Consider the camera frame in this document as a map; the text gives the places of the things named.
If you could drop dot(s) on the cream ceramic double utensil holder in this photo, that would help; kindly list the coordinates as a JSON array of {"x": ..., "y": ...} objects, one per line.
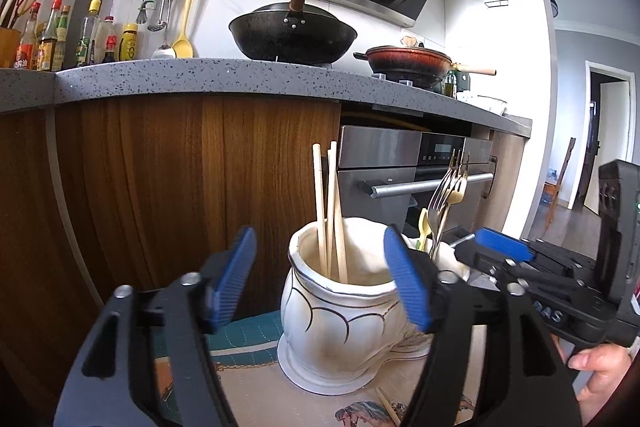
[{"x": 340, "y": 332}]

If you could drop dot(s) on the silver fork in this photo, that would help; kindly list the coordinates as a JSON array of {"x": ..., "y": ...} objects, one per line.
[{"x": 440, "y": 204}]

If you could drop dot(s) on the wooden chopstick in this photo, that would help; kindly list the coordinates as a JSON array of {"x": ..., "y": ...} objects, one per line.
[
  {"x": 389, "y": 407},
  {"x": 317, "y": 187},
  {"x": 340, "y": 232},
  {"x": 331, "y": 187}
]

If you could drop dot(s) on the wooden base cabinet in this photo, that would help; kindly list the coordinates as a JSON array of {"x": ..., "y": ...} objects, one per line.
[{"x": 150, "y": 187}]

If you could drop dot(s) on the stainless steel built-in oven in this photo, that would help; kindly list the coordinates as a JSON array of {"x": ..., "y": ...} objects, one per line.
[{"x": 385, "y": 152}]

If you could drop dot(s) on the dark soy sauce bottle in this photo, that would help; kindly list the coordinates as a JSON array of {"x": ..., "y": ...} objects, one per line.
[{"x": 48, "y": 44}]

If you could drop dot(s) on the red label sauce bottle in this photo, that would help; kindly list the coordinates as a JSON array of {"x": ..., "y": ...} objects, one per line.
[{"x": 27, "y": 47}]

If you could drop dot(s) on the grey speckled kitchen countertop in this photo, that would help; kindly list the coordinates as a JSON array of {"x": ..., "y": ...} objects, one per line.
[{"x": 200, "y": 77}]

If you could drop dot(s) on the white dish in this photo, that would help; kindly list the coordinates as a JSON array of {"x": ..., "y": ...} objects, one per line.
[{"x": 482, "y": 103}]

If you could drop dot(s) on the printed quilted table mat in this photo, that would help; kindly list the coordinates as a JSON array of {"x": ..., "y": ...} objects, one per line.
[{"x": 310, "y": 409}]

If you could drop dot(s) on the round ceiling lamp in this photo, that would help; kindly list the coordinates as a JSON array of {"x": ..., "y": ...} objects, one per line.
[{"x": 553, "y": 6}]

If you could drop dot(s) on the narrow wooden cabinet door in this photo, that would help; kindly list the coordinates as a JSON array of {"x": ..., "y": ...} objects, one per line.
[{"x": 507, "y": 187}]

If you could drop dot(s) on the clear cooking oil bottle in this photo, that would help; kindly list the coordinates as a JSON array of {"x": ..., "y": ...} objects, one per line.
[{"x": 87, "y": 37}]

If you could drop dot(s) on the silver spoon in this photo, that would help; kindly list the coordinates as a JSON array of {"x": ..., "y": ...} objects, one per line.
[{"x": 462, "y": 241}]

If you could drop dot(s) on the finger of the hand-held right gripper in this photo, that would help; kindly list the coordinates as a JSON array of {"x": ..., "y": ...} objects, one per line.
[
  {"x": 502, "y": 243},
  {"x": 530, "y": 274}
]

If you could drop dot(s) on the wall paper towel holder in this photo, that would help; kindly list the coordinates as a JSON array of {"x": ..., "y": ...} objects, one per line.
[{"x": 505, "y": 1}]

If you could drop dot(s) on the metal slotted ladle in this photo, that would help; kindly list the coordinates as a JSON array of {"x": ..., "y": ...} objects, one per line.
[{"x": 164, "y": 49}]

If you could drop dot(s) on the wooden knife block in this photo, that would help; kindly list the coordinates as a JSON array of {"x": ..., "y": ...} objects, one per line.
[{"x": 10, "y": 49}]

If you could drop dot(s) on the wooden chair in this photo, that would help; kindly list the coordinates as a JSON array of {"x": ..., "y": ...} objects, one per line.
[{"x": 560, "y": 187}]

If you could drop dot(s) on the red frying pan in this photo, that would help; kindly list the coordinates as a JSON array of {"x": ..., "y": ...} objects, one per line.
[{"x": 407, "y": 64}]

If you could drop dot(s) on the white bottle with red cap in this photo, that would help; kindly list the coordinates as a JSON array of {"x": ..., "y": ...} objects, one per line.
[{"x": 106, "y": 29}]

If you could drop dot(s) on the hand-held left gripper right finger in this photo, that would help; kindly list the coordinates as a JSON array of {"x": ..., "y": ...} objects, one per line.
[{"x": 407, "y": 279}]

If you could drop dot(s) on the metal forks bunch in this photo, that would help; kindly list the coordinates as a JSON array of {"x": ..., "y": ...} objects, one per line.
[{"x": 457, "y": 194}]

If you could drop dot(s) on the green container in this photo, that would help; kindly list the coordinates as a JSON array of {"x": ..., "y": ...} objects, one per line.
[{"x": 462, "y": 82}]

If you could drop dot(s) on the person's right hand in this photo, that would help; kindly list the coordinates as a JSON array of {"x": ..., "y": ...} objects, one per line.
[{"x": 605, "y": 364}]

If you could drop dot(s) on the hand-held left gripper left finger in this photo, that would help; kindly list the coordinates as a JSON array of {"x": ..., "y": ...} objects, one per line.
[{"x": 232, "y": 279}]

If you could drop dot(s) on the white ceramic saucer tray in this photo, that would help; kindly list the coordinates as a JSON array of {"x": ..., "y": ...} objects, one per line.
[{"x": 320, "y": 382}]

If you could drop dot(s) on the green label sauce bottle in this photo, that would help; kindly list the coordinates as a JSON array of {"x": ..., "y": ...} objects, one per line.
[{"x": 62, "y": 47}]

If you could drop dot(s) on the yellow squeeze bottle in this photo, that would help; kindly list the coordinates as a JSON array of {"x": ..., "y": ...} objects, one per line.
[{"x": 128, "y": 44}]

